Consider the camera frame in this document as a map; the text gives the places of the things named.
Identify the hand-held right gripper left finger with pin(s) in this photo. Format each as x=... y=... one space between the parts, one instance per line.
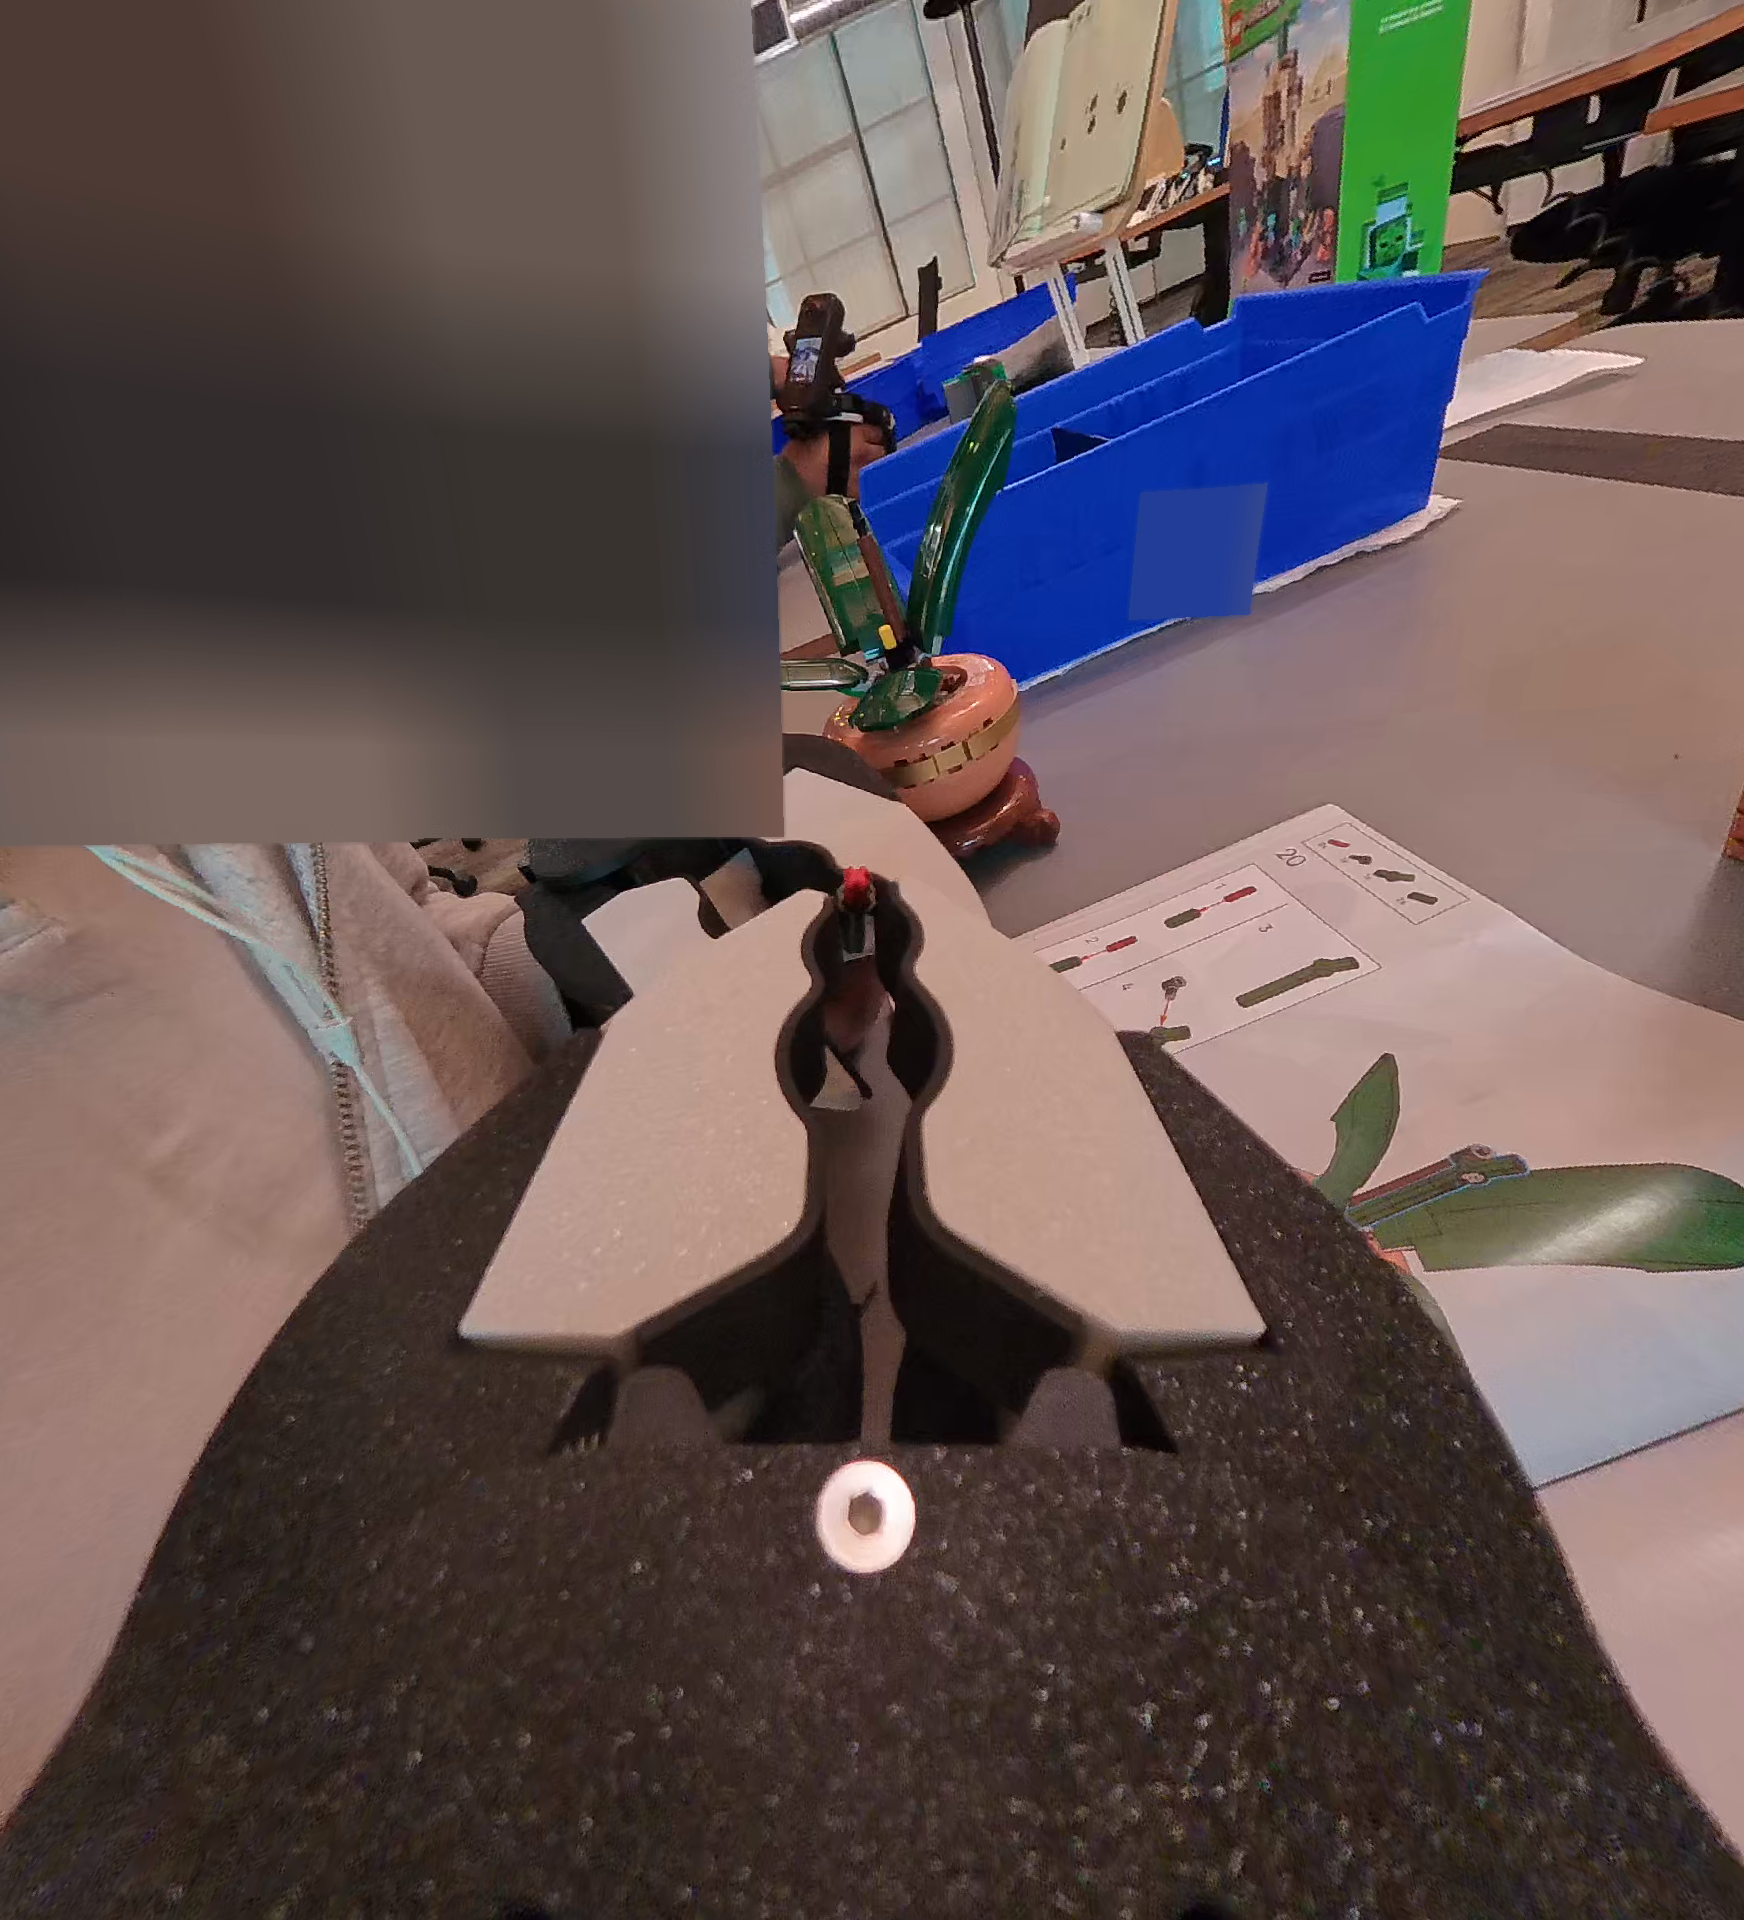
x=662 y=1171

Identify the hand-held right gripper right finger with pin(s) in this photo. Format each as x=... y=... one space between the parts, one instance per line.
x=1066 y=1171

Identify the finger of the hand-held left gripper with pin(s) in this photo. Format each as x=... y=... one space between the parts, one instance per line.
x=654 y=952
x=873 y=824

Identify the small red pin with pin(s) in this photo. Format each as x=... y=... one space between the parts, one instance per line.
x=854 y=883

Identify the person's left forearm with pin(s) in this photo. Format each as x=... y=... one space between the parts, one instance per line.
x=466 y=930

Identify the grey desk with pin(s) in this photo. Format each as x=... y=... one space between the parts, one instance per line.
x=1412 y=721

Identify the toy brick orchid pot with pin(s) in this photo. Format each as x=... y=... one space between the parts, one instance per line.
x=946 y=734

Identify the blue plastic bin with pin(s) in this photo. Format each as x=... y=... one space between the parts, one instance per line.
x=976 y=338
x=1337 y=405

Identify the open instruction booklet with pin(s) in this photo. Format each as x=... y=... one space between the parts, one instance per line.
x=1563 y=1080

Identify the white foam sheet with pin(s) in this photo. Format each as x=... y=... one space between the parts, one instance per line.
x=1546 y=391
x=1396 y=525

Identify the beige display board on stand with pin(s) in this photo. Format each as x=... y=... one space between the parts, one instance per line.
x=1082 y=120

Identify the green toy set box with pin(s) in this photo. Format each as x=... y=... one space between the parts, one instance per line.
x=1396 y=151

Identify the group of black office chairs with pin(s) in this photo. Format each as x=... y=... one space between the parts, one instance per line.
x=1682 y=240

